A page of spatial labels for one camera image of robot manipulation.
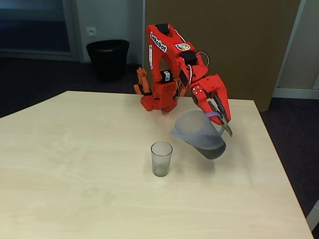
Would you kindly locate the white wall socket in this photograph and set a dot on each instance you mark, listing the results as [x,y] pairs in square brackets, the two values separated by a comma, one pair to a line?
[91,32]

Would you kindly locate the black trash bin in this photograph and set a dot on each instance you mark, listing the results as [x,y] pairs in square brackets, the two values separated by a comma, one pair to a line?
[109,64]

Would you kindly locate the clear plastic pitcher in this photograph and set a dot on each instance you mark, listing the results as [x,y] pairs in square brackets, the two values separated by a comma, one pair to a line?
[211,149]

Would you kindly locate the translucent plastic cup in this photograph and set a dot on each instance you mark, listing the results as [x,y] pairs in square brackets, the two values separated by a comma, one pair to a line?
[161,169]

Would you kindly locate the orange table clamp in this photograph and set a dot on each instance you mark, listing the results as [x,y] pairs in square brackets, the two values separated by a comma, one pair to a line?
[182,92]
[142,82]

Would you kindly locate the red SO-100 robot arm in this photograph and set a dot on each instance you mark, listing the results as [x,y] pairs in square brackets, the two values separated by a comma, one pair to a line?
[156,74]

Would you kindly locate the grey chair part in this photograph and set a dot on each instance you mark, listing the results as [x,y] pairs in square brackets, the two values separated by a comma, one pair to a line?
[314,216]

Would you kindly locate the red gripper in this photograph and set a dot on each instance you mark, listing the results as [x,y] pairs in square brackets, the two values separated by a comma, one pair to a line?
[211,85]

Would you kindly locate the white door frame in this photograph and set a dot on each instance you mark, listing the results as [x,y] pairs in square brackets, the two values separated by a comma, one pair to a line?
[294,93]

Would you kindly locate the grey framed glass door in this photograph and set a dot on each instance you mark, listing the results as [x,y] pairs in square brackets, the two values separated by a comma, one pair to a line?
[32,32]

